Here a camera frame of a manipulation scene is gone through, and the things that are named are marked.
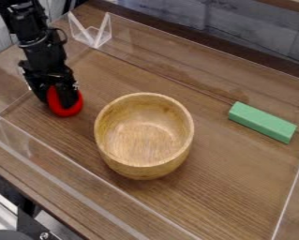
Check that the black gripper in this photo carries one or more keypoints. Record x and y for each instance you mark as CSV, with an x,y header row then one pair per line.
x,y
46,68

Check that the red plush fruit green leaf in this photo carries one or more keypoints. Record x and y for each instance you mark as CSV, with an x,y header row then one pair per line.
x,y
55,105

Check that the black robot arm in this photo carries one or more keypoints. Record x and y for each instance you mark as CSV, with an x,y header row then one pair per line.
x,y
24,16

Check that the wooden bowl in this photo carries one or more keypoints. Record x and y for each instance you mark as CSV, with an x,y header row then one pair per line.
x,y
143,132

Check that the green rectangular block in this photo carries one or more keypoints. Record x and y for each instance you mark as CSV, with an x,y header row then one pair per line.
x,y
263,122

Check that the clear acrylic tray enclosure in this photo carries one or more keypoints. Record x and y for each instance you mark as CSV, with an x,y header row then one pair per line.
x,y
235,189

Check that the black camera mount with cable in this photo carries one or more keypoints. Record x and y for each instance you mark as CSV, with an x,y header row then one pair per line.
x,y
34,224

